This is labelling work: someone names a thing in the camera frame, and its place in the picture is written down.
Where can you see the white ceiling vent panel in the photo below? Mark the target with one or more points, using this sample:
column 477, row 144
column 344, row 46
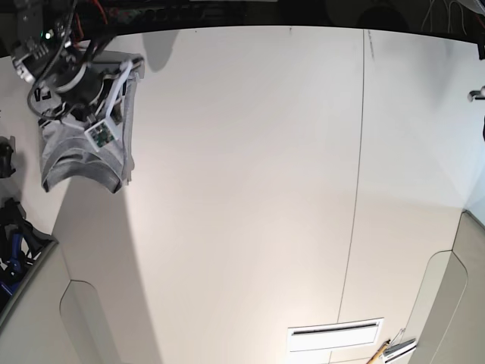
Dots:
column 332, row 337

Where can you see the black power strip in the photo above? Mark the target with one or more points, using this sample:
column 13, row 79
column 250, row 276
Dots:
column 176, row 13

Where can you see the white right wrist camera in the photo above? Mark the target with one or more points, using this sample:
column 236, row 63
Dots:
column 102, row 133

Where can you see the black device at left edge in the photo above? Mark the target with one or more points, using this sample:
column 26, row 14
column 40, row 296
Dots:
column 6, row 166

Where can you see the grey T-shirt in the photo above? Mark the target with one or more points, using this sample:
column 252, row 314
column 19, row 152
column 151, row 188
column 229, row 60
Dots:
column 66, row 152

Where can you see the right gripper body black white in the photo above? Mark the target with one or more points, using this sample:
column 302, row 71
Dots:
column 99, row 91

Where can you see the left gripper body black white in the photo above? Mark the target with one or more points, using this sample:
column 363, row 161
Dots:
column 478, row 94

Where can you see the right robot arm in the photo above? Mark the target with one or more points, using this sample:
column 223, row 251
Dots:
column 53, row 47

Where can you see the blue black tool pile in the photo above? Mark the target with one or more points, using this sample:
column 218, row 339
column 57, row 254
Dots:
column 21, row 245

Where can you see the wooden pencil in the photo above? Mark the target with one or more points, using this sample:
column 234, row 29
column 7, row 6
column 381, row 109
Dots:
column 379, row 352

